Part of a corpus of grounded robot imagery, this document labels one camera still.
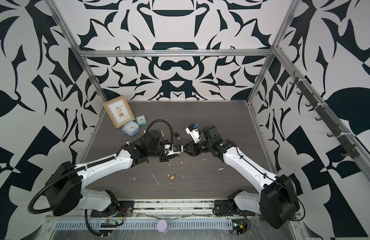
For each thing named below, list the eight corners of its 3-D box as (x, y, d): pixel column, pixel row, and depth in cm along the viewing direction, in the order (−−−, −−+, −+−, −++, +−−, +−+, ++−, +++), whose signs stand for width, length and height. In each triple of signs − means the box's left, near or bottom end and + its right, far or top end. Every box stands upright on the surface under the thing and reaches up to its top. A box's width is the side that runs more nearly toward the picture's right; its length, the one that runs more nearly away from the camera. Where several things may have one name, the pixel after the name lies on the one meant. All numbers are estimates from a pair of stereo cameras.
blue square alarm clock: (121, 135, 101) (120, 133, 99) (125, 123, 108) (124, 121, 106) (138, 135, 101) (137, 133, 99) (141, 123, 108) (140, 121, 106)
